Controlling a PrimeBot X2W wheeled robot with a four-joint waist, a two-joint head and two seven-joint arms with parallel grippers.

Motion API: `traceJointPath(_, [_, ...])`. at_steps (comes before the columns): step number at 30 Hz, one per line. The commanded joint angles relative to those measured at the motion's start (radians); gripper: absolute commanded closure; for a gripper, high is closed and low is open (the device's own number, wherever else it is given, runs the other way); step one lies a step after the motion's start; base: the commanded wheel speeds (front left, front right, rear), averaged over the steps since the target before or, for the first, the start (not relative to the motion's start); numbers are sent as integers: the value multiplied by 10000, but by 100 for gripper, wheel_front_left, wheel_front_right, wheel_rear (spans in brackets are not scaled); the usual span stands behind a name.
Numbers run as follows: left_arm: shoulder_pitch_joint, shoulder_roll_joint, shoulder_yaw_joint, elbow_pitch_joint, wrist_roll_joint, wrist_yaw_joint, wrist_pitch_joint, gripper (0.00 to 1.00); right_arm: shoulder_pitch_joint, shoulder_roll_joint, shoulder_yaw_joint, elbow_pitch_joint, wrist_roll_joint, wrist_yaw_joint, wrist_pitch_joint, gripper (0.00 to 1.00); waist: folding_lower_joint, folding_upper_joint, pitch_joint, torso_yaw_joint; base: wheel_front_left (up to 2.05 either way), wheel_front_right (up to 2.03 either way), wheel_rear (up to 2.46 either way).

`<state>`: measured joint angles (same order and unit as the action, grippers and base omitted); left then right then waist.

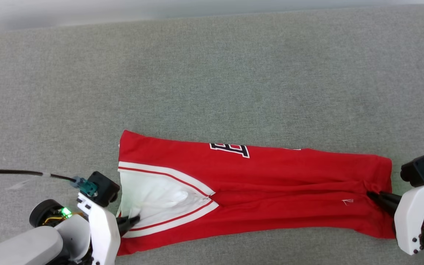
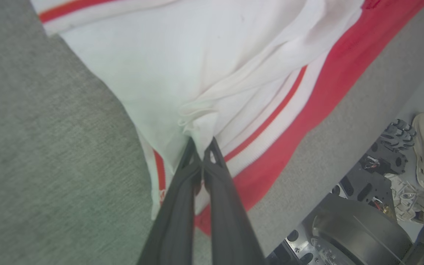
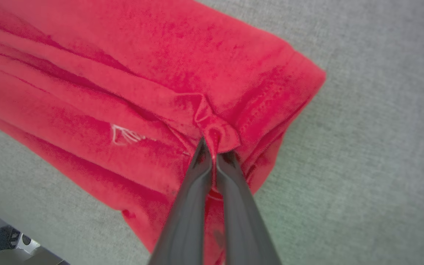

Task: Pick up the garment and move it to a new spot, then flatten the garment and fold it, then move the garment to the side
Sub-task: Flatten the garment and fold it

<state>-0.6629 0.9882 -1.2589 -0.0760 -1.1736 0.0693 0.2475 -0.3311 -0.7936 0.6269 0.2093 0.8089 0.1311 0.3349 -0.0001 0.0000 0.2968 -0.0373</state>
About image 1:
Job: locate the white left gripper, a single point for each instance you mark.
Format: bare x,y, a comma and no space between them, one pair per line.
103,235

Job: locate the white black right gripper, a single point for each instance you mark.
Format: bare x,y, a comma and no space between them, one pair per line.
409,221

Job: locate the red and white jersey shirt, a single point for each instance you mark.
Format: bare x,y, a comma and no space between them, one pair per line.
271,191

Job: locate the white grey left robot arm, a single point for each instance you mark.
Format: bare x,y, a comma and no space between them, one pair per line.
24,246

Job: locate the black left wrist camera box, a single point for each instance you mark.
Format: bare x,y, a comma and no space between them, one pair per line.
103,187

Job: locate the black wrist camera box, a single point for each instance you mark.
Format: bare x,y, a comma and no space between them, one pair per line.
103,187
416,169

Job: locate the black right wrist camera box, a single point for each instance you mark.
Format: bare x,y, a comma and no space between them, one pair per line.
416,169

